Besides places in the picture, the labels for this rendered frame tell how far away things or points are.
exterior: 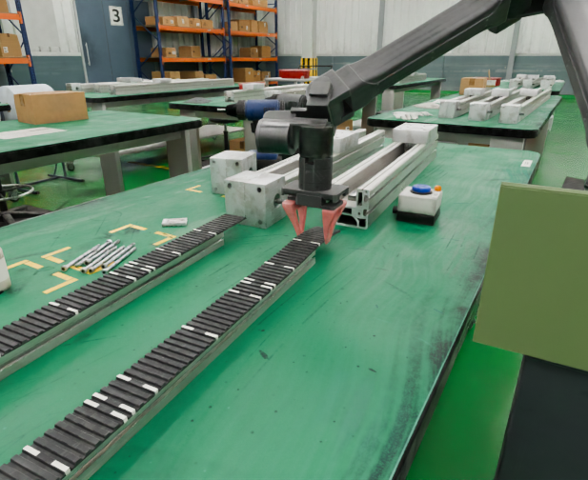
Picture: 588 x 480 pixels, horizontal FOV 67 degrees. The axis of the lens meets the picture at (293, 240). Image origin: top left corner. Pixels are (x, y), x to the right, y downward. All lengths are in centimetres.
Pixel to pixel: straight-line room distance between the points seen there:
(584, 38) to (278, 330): 62
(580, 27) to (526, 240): 41
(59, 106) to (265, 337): 242
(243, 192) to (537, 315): 59
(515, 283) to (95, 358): 50
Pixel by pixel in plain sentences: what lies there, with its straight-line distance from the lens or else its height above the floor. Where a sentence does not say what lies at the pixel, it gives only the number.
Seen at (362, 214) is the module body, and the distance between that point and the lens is 94.
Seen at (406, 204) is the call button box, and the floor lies 82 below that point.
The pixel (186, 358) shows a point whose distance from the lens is 51.
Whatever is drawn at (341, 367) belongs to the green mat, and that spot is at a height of 78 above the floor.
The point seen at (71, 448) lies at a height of 81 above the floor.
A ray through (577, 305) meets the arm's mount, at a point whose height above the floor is 86.
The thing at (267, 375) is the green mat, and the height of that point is 78.
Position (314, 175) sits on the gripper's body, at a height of 93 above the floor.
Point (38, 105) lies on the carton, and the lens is 282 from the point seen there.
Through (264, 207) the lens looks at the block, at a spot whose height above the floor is 83.
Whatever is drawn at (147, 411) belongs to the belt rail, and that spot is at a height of 79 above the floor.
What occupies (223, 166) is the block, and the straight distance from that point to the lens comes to 117.
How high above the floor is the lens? 111
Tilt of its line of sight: 22 degrees down
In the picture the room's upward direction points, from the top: straight up
